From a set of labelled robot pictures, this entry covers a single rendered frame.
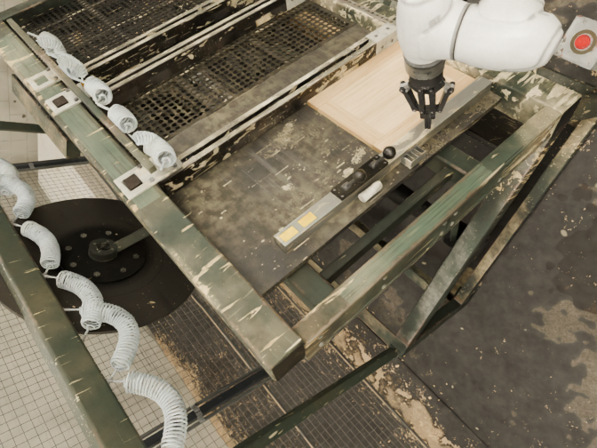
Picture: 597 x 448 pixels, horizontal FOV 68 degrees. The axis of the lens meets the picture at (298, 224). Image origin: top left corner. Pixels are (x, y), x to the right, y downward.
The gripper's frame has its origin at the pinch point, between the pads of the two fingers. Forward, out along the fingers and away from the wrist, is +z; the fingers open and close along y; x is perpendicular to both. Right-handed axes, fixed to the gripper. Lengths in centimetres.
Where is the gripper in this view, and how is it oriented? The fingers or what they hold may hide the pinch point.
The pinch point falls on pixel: (427, 116)
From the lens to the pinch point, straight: 123.6
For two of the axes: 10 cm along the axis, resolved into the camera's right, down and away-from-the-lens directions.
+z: 2.9, 3.4, 8.9
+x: 2.3, -9.3, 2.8
